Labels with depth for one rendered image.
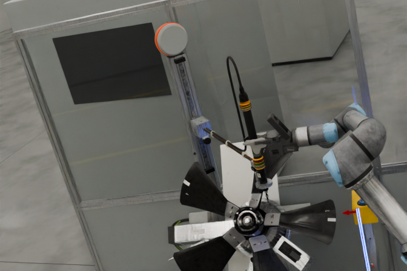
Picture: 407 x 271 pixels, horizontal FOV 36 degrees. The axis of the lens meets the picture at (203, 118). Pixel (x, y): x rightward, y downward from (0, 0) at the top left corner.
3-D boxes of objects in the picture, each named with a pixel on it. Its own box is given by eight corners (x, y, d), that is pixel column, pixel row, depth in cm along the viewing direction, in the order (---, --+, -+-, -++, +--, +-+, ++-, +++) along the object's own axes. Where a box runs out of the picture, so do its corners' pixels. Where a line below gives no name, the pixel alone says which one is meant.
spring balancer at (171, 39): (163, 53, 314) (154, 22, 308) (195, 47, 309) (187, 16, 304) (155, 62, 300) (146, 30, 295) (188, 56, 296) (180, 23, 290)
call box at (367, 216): (355, 209, 294) (351, 189, 290) (377, 207, 291) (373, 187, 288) (355, 227, 280) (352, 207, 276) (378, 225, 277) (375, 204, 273)
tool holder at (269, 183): (250, 183, 260) (245, 163, 256) (265, 177, 262) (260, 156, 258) (260, 191, 252) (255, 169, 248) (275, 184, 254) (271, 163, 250)
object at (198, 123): (192, 133, 314) (188, 118, 311) (205, 129, 316) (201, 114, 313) (200, 140, 304) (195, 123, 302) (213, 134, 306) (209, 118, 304)
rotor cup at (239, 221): (238, 243, 269) (230, 239, 257) (236, 209, 273) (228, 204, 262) (271, 239, 265) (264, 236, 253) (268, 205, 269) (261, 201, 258)
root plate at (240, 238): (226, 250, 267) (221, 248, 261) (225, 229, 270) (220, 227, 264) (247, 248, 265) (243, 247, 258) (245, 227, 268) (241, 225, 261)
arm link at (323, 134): (339, 143, 244) (337, 140, 236) (311, 147, 247) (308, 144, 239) (337, 124, 246) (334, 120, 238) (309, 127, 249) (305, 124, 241)
